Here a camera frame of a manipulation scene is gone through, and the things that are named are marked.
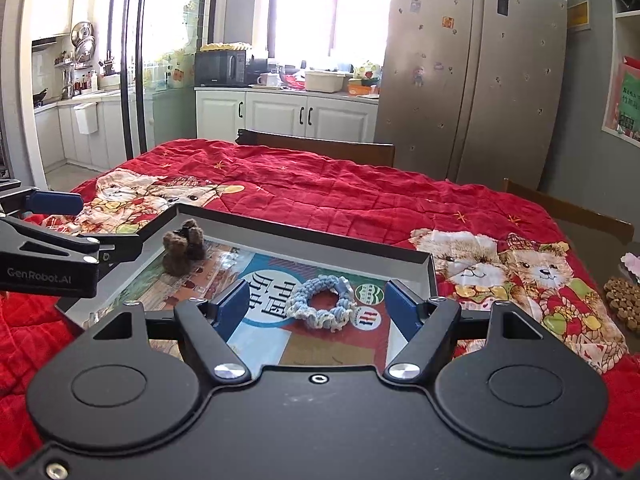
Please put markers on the black microwave oven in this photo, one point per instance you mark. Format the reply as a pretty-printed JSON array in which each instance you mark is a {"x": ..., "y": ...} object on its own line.
[{"x": 220, "y": 68}]

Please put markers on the blue white crochet scrunchie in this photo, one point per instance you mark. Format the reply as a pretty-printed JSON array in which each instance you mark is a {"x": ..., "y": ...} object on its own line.
[{"x": 326, "y": 302}]

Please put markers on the red quilted bedspread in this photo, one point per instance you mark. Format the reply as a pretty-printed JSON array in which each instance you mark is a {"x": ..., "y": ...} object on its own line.
[{"x": 487, "y": 244}]

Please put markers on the white basin on counter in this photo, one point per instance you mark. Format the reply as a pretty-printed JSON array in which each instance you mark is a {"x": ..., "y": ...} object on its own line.
[{"x": 325, "y": 81}]

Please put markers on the white mug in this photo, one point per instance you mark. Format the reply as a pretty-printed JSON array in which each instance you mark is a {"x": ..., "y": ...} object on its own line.
[{"x": 272, "y": 80}]

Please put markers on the black sliding door frame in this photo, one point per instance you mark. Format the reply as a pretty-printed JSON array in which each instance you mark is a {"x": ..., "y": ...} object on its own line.
[{"x": 124, "y": 50}]

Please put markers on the green sign card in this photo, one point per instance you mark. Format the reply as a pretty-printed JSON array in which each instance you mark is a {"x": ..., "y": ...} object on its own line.
[{"x": 628, "y": 110}]

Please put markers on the brown beaded coaster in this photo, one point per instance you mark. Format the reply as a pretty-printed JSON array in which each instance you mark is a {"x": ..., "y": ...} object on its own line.
[{"x": 623, "y": 299}]

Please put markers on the white wall shelf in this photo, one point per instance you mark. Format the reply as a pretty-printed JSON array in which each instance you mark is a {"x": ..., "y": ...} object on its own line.
[{"x": 625, "y": 44}]

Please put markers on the dark wooden chair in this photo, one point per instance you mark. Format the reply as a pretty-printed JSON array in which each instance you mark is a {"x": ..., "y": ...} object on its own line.
[
  {"x": 563, "y": 210},
  {"x": 373, "y": 154}
]

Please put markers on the dark wooden chair right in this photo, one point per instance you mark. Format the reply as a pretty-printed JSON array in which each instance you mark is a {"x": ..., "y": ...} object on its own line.
[{"x": 563, "y": 210}]

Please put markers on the silver double-door refrigerator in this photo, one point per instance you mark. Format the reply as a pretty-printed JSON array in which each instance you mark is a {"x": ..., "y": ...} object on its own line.
[{"x": 470, "y": 88}]

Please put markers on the black shallow box tray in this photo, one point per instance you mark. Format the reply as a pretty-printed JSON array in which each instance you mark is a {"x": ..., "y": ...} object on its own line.
[{"x": 272, "y": 258}]

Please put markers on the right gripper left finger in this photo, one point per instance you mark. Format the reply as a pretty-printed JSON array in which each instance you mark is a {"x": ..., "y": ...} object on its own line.
[{"x": 205, "y": 326}]

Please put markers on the dark wooden chair back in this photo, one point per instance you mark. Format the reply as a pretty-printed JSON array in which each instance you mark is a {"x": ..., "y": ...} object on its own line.
[{"x": 373, "y": 154}]

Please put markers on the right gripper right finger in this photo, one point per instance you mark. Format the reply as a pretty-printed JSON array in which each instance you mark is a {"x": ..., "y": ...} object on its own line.
[{"x": 428, "y": 326}]

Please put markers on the white kitchen cabinet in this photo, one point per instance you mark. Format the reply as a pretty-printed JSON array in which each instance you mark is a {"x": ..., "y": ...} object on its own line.
[{"x": 222, "y": 112}]

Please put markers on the brown fuzzy hair claw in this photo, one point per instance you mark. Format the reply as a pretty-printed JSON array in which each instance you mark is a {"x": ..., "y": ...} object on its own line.
[{"x": 182, "y": 248}]

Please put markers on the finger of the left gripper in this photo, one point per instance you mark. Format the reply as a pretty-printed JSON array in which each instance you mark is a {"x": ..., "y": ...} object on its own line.
[
  {"x": 21, "y": 237},
  {"x": 34, "y": 201}
]

